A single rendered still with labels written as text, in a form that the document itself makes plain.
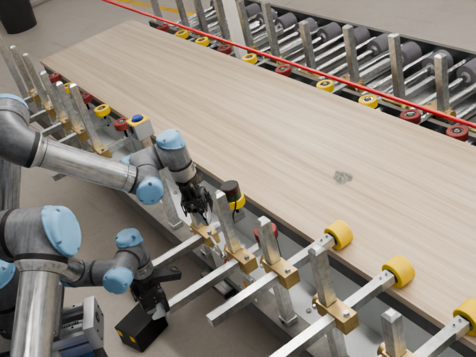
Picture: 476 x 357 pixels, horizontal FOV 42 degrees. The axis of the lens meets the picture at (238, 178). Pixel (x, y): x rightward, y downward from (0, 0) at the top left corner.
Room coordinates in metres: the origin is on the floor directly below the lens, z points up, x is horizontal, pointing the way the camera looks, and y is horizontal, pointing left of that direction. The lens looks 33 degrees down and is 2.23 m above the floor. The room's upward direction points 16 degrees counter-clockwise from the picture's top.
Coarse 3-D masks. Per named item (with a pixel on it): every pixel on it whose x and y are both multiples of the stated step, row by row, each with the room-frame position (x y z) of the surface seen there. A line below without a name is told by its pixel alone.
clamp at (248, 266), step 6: (228, 252) 1.66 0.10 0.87; (240, 252) 1.64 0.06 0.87; (246, 252) 1.63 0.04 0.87; (228, 258) 1.68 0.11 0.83; (234, 258) 1.63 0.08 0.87; (240, 258) 1.62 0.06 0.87; (252, 258) 1.60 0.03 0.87; (240, 264) 1.60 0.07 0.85; (246, 264) 1.58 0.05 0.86; (252, 264) 1.59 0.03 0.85; (246, 270) 1.58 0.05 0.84; (252, 270) 1.59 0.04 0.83
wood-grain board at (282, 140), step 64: (64, 64) 3.87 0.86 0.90; (128, 64) 3.56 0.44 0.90; (192, 64) 3.29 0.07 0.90; (192, 128) 2.55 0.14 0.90; (256, 128) 2.39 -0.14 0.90; (320, 128) 2.24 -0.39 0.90; (384, 128) 2.11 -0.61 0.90; (256, 192) 1.92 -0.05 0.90; (320, 192) 1.81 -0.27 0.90; (384, 192) 1.71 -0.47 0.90; (448, 192) 1.62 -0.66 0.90; (384, 256) 1.40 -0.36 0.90; (448, 256) 1.33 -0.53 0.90; (448, 320) 1.11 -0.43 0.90
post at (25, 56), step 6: (24, 54) 3.45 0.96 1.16; (24, 60) 3.44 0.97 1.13; (30, 60) 3.46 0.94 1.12; (30, 66) 3.45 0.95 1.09; (30, 72) 3.44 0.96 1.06; (36, 72) 3.46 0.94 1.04; (36, 78) 3.45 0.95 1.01; (36, 84) 3.45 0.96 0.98; (42, 90) 3.45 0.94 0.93; (42, 96) 3.45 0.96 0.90; (42, 102) 3.45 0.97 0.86; (48, 102) 3.45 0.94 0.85; (54, 120) 3.45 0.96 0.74
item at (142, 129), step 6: (126, 120) 2.14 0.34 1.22; (138, 120) 2.11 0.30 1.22; (144, 120) 2.10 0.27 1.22; (132, 126) 2.10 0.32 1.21; (138, 126) 2.09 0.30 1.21; (144, 126) 2.10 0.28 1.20; (150, 126) 2.11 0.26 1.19; (138, 132) 2.09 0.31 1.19; (144, 132) 2.10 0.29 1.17; (150, 132) 2.11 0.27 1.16; (138, 138) 2.08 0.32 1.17; (144, 138) 2.09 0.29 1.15
